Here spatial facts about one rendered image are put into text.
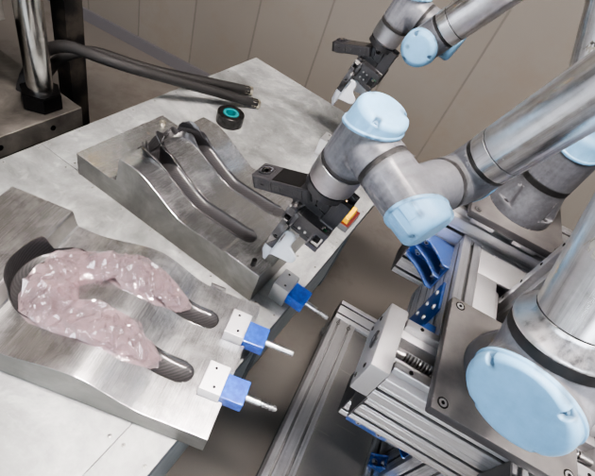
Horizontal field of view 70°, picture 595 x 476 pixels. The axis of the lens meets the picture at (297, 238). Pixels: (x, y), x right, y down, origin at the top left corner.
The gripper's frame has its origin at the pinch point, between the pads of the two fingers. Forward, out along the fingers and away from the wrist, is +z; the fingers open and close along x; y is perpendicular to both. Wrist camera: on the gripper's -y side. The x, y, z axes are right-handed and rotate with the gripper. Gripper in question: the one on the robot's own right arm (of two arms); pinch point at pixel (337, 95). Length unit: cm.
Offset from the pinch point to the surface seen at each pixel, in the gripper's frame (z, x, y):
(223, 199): 9, -51, 0
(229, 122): 18.2, -18.2, -19.1
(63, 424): 15, -101, 9
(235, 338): 6, -76, 21
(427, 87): 31, 125, 18
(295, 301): 8, -60, 26
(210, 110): 22.7, -14.9, -27.6
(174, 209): 9, -61, -5
